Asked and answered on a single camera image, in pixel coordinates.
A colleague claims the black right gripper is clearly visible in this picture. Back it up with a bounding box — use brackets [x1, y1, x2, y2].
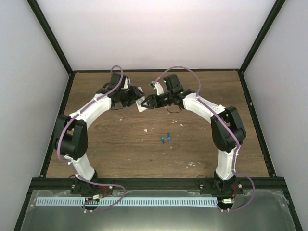
[141, 91, 173, 110]

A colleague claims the white remote control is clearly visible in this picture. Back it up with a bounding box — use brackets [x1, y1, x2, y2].
[136, 96, 147, 113]

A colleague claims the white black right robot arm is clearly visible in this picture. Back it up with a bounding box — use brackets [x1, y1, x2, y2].
[137, 74, 246, 194]

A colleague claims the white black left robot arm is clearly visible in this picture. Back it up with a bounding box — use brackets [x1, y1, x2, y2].
[53, 73, 144, 194]

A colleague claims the grey metal front plate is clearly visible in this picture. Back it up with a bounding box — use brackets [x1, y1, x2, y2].
[21, 190, 295, 231]

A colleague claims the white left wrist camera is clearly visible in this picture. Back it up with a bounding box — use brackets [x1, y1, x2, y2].
[120, 75, 131, 90]

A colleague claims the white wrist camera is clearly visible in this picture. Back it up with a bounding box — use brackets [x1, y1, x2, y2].
[150, 81, 164, 95]
[120, 75, 131, 90]

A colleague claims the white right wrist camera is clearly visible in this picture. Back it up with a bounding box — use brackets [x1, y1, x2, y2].
[150, 81, 164, 95]

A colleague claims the black rear base frame rail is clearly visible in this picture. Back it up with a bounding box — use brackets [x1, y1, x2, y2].
[74, 68, 239, 73]

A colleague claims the black base frame rail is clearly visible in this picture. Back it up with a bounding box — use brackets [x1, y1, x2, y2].
[39, 72, 76, 178]
[74, 68, 239, 73]
[238, 70, 277, 177]

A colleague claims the black left base frame rail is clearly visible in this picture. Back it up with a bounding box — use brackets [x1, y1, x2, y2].
[39, 72, 76, 178]

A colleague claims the black left corner frame post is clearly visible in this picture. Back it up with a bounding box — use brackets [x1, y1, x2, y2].
[27, 0, 73, 76]

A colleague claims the black corner frame post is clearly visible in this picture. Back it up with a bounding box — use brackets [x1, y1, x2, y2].
[27, 0, 73, 76]
[239, 0, 286, 73]

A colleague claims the black right base frame rail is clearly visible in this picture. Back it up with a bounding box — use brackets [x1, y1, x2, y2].
[238, 70, 277, 177]

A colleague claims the light blue slotted cable duct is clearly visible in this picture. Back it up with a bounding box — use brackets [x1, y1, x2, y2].
[35, 197, 218, 207]

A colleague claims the black right corner frame post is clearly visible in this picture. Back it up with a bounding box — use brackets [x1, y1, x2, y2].
[239, 0, 286, 73]

